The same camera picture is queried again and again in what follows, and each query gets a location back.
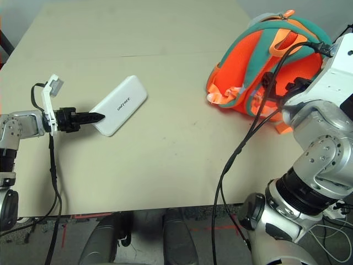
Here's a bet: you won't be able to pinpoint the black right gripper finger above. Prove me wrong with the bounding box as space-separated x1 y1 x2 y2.
262 71 274 87
288 77 312 91

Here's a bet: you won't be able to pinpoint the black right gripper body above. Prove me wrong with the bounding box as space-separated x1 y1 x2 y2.
266 84 312 107

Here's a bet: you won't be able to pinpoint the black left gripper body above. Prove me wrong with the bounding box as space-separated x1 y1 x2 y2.
54 106 82 133

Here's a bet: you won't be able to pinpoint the orange and teal backpack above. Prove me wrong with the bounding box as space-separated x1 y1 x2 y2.
205 9 333 136

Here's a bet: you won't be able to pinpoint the white Unitree pencil case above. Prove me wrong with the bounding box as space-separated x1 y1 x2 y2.
90 75 149 137

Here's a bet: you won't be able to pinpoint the red floor tape lines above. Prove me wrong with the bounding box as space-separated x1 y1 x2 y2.
62 212 111 248

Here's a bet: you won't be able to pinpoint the dark robot left leg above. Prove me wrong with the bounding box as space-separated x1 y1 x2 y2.
78 214 133 265

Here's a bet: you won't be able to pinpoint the dark robot leg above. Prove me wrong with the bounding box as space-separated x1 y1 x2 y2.
162 208 199 265
78 214 133 265

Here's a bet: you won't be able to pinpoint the white power strip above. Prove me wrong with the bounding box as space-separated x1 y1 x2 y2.
329 200 353 219

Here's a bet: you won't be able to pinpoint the red floor tape cross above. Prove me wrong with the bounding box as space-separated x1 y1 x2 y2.
205 224 243 236

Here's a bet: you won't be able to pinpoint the dark robot right leg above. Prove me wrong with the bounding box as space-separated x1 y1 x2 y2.
162 208 199 265

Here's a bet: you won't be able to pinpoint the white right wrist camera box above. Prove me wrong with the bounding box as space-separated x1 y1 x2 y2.
282 34 353 111

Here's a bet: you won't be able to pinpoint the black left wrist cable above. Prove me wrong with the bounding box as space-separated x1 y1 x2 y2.
0 82 63 265

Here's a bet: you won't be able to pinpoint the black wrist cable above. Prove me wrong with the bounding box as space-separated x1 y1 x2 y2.
211 38 336 265
0 82 63 265

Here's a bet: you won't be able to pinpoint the black slanted frame bar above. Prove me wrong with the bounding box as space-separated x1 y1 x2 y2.
0 29 15 56

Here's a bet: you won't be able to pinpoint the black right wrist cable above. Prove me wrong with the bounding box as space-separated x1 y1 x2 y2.
211 38 336 265

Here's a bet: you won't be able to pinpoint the white floor cable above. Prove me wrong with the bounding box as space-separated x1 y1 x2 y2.
308 215 353 263

